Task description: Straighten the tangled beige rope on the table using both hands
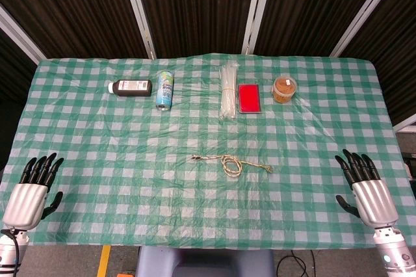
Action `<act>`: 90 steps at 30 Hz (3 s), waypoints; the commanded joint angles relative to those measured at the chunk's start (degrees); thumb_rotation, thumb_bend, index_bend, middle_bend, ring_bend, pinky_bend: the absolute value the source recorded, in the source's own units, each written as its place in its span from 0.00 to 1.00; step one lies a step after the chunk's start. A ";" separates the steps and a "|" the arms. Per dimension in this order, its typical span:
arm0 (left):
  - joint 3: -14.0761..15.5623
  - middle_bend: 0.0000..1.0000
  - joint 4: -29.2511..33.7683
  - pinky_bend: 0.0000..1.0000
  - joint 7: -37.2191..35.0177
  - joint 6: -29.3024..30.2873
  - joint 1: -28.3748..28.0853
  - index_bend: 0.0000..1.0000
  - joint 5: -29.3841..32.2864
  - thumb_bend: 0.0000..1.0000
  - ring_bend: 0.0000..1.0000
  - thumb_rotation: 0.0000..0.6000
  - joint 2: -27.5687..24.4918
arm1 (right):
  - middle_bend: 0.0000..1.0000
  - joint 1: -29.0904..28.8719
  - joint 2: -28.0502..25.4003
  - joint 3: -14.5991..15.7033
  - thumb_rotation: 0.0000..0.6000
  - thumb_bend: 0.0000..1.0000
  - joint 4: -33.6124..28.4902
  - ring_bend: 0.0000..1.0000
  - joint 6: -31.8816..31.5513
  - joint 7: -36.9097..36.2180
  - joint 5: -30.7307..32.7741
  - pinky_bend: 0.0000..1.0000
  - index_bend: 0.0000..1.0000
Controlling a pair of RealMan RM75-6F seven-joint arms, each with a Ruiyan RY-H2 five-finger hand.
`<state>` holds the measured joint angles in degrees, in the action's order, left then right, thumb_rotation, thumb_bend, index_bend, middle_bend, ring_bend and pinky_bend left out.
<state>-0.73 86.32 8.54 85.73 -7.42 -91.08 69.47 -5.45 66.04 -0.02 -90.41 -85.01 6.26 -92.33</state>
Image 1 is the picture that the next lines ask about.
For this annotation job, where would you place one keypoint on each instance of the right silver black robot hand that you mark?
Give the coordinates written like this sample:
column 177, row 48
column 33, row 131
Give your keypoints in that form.
column 373, row 200

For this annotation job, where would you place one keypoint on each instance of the red ink pad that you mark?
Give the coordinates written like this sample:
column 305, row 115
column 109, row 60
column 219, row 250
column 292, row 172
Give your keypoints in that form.
column 250, row 98

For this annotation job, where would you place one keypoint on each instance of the clear jar of rubber bands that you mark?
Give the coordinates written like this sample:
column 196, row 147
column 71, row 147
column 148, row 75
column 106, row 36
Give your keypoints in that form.
column 284, row 91

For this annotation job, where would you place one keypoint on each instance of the dark grey box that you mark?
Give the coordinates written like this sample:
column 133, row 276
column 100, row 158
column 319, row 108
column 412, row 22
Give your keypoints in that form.
column 410, row 142

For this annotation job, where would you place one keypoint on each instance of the grey plastic stool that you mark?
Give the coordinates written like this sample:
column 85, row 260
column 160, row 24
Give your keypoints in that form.
column 204, row 264

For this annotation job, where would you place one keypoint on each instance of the dark brown bottle white cap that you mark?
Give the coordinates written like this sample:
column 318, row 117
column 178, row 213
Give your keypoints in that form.
column 133, row 88

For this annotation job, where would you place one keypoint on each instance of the green white checkered tablecloth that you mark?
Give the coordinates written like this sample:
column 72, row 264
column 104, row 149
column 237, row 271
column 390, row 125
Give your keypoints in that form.
column 130, row 160

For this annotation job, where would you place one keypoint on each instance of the white partition frame post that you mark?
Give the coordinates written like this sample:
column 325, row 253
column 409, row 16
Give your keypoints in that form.
column 256, row 10
column 406, row 125
column 139, row 20
column 367, row 10
column 19, row 34

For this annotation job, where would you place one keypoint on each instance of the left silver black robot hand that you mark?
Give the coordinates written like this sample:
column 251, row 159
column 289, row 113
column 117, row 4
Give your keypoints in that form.
column 24, row 203

